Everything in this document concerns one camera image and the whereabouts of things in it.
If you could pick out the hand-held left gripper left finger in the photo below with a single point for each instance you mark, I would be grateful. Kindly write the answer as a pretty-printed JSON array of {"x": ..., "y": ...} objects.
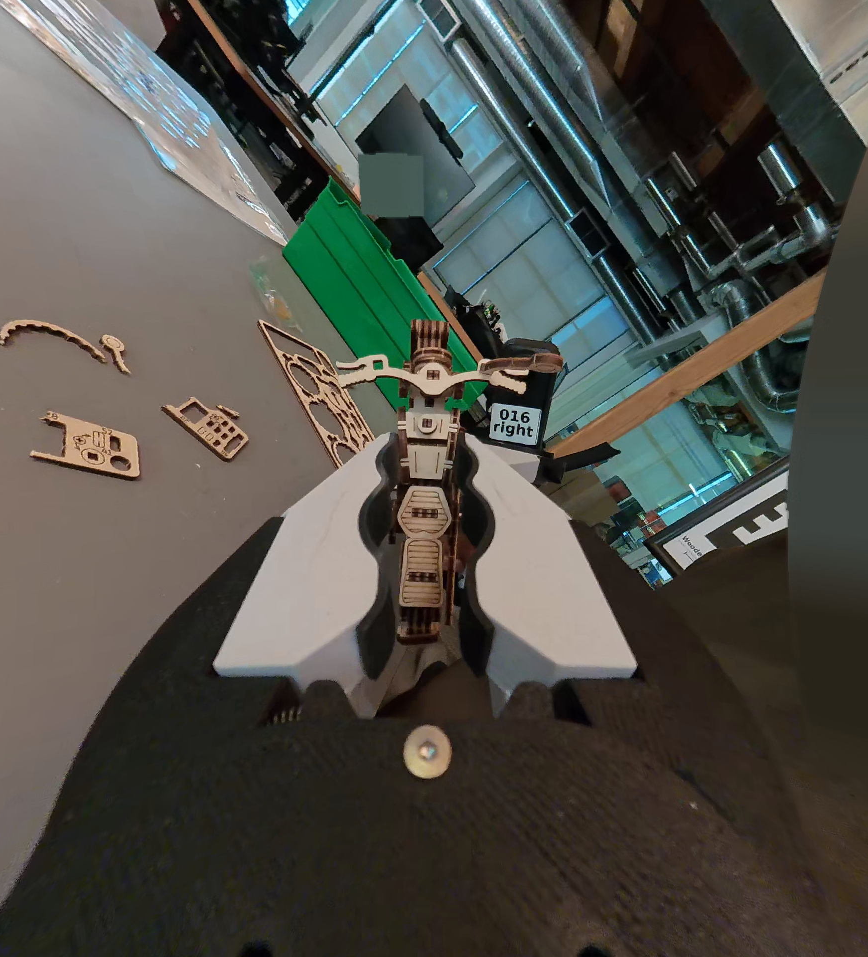
[{"x": 292, "y": 583}]

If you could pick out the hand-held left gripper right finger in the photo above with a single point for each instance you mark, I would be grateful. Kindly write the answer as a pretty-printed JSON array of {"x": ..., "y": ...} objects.
[{"x": 553, "y": 598}]

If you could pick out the wooden sheet with round cutouts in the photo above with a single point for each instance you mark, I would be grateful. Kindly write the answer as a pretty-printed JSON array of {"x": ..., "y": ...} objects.
[{"x": 268, "y": 333}]

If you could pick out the grey desk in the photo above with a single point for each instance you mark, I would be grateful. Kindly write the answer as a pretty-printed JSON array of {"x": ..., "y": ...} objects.
[{"x": 105, "y": 561}]

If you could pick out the black framed poster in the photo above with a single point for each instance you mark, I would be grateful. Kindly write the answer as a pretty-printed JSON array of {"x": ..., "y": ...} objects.
[{"x": 740, "y": 523}]

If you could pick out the slotted wooden puzzle offcut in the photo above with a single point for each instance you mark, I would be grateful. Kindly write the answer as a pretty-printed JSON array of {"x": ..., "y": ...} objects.
[{"x": 180, "y": 413}]

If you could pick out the black monitor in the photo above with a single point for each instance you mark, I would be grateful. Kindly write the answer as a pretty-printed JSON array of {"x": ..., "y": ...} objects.
[{"x": 404, "y": 127}]

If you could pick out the green plastic bin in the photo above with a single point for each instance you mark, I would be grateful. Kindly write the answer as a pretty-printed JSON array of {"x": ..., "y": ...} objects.
[{"x": 344, "y": 284}]

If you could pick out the silver ventilation duct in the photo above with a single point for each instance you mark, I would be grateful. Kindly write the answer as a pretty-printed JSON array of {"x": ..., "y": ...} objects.
[{"x": 509, "y": 127}]

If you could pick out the wooden motorcycle model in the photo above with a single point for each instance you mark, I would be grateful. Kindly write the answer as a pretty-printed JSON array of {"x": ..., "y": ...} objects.
[{"x": 426, "y": 463}]

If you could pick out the cardboard box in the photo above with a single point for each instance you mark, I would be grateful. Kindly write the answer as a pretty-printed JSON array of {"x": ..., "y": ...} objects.
[{"x": 587, "y": 497}]

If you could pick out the notched wooden puzzle offcut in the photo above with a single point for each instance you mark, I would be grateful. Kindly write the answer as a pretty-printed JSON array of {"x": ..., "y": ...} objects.
[{"x": 68, "y": 456}]

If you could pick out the small clear plastic bag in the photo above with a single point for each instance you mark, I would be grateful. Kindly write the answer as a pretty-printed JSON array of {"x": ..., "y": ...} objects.
[{"x": 273, "y": 299}]

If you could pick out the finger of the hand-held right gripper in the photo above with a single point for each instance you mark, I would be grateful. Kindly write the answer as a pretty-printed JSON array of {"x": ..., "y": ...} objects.
[{"x": 531, "y": 471}]

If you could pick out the clear plastic wrapping sheet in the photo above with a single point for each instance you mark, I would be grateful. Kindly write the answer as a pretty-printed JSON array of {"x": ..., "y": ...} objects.
[{"x": 150, "y": 90}]

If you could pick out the curved toothed wooden piece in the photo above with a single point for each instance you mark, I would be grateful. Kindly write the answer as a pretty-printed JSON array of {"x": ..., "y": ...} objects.
[{"x": 38, "y": 329}]

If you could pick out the round-headed wooden piece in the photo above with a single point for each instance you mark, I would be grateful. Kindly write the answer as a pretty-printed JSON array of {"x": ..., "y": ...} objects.
[{"x": 112, "y": 344}]

